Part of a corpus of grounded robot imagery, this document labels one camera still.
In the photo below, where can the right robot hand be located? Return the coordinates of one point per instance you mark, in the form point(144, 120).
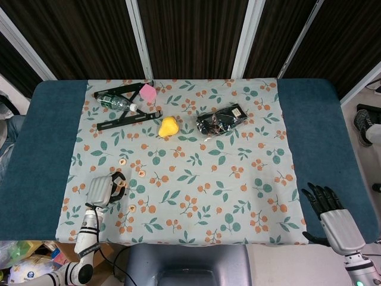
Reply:
point(342, 229)

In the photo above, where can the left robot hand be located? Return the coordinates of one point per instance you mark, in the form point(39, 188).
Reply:
point(101, 189)

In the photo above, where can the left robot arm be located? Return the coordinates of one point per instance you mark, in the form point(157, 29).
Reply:
point(86, 238)

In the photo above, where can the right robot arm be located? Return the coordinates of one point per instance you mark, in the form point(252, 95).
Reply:
point(358, 271)

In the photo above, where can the black shoe tip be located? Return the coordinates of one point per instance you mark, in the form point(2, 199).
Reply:
point(377, 187)

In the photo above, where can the brown cardboard box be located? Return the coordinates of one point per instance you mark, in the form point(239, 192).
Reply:
point(105, 253)

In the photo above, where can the teal table cover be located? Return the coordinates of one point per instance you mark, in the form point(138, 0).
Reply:
point(44, 149)

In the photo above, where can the clear plastic water bottle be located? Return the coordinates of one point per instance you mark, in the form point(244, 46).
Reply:
point(114, 102)

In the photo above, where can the yellow toy pear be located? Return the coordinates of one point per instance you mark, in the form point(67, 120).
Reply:
point(168, 127)

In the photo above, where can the floral printed tablecloth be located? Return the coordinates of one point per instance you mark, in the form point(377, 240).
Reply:
point(193, 184)

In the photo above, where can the white trouser leg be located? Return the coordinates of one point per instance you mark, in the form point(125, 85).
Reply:
point(375, 132)

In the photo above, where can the dark knit sneaker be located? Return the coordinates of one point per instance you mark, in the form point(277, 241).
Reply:
point(362, 126)

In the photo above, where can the person in blue jeans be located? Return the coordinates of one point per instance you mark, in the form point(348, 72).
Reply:
point(12, 134)

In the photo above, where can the green plastic bag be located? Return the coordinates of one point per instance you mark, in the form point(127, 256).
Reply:
point(15, 251)

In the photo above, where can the pink cube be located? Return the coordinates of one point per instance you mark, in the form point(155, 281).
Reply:
point(148, 93)

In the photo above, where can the grey robot torso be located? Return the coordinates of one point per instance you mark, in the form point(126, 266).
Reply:
point(184, 262)

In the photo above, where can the black floor stand base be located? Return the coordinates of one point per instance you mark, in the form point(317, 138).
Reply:
point(370, 107)

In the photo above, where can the black item in plastic bag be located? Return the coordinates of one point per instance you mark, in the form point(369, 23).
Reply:
point(221, 120)

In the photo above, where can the black metal bracket frame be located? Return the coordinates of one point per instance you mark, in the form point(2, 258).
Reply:
point(128, 120)

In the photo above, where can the white partition post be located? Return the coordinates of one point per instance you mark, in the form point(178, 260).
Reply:
point(247, 38)
point(140, 38)
point(26, 47)
point(299, 38)
point(360, 86)

